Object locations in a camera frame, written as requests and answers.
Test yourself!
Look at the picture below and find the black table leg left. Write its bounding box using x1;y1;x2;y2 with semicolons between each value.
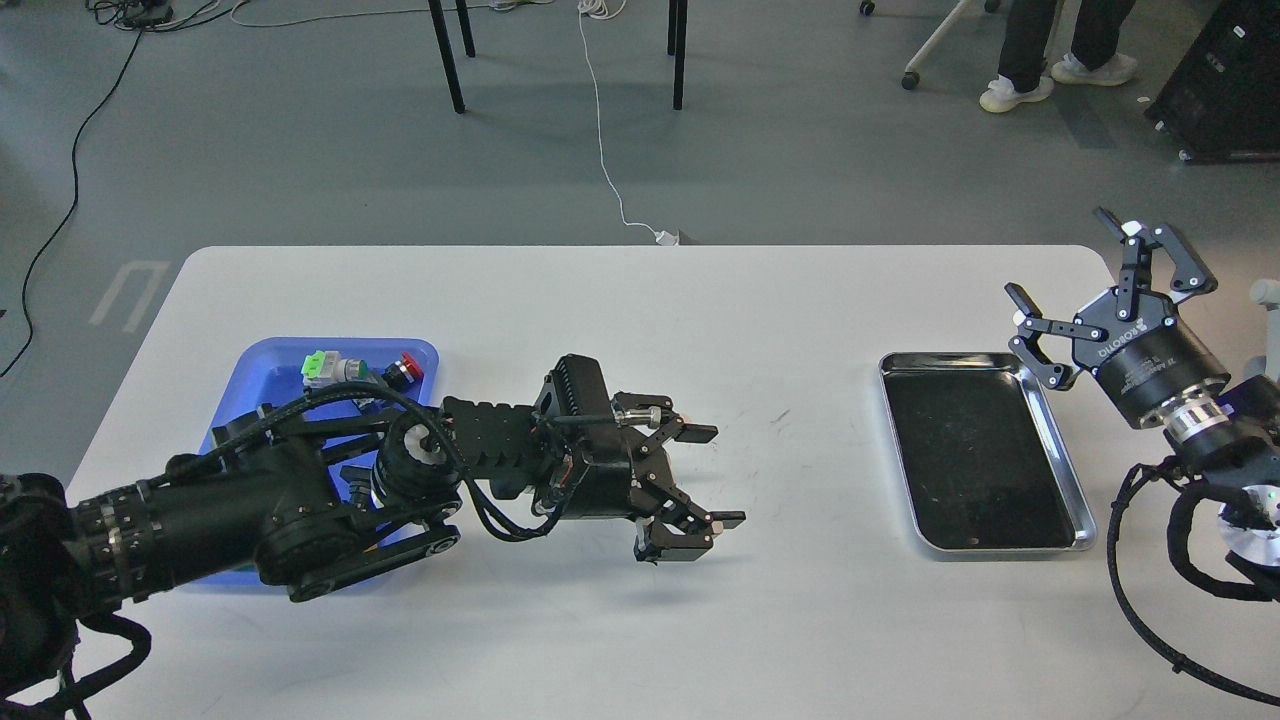
428;0;476;114

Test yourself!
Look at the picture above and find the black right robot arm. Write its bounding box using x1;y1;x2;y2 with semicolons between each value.
1005;208;1279;706

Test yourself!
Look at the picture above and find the black equipment case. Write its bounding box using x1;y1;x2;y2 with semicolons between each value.
1146;1;1279;164

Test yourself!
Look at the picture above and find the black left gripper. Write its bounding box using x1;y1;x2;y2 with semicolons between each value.
530;354;748;562

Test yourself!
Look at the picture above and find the black floor cable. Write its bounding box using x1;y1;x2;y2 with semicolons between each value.
0;0;442;380

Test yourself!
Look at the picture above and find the black table leg right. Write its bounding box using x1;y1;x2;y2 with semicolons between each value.
666;0;689;111

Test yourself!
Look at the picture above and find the black table leg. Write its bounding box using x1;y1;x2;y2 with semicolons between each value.
428;0;476;114
666;0;689;111

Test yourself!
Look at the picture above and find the silver metal tray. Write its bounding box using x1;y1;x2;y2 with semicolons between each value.
879;352;1097;560

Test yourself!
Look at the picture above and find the green white push button switch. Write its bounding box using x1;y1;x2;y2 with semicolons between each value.
300;350;375;393

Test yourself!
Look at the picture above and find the white cable on floor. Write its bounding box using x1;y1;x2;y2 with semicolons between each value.
577;0;681;247

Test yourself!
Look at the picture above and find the white chair base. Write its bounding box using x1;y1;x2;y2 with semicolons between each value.
858;1;1004;91

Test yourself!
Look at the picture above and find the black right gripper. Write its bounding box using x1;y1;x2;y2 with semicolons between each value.
1004;206;1233;430

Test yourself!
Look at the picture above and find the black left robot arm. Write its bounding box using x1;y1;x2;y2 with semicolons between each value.
1;354;746;719

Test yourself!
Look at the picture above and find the red push button switch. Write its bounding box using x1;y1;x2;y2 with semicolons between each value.
379;351;425;395

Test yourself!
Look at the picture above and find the person legs right background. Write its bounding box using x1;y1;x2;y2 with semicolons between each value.
978;0;1146;114

